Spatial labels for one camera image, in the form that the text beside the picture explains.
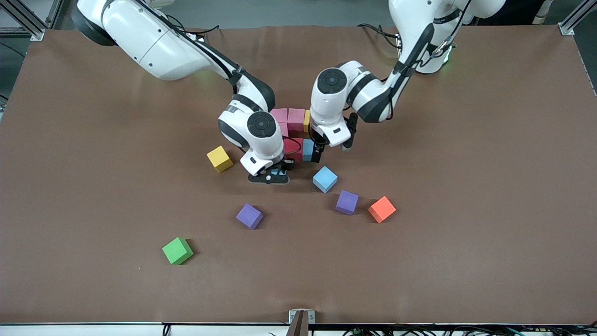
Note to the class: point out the blue foam block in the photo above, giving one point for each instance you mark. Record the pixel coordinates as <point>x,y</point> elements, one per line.
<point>307,150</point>
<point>279,172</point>
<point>325,179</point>

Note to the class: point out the red foam block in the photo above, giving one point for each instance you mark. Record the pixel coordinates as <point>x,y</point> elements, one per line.
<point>294,148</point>

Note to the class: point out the yellow foam block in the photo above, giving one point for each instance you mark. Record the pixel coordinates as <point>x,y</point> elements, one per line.
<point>306,120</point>
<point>219,158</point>

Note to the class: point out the pink foam block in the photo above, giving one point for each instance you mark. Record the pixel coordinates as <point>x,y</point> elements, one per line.
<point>296,120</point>
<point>284,129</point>
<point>280,115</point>

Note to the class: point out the orange foam block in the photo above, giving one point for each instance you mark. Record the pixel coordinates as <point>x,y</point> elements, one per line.
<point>382,209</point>

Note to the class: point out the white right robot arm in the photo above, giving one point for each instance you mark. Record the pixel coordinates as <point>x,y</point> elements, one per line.
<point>154,42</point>

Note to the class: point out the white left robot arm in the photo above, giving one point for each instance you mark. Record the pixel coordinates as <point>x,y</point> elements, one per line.
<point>415,28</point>

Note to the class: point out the purple foam block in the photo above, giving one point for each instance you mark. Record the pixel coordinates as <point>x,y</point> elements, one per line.
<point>249,216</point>
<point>347,202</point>

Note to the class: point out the green foam block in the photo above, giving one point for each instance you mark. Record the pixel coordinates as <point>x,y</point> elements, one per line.
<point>177,250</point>

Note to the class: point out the brown table cover sheet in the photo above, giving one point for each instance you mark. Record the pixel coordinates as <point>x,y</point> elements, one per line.
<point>466,261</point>

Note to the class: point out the person in dark clothing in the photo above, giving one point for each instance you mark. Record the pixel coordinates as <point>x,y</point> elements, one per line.
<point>513,11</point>

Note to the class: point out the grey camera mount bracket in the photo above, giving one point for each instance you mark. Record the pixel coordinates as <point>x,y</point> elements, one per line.
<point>301,322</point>

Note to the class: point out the white table edge rail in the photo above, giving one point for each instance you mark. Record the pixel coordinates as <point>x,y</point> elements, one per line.
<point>70,330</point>

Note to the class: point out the aluminium frame profile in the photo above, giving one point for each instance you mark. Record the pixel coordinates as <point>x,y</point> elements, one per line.
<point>35,32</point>
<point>571,25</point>

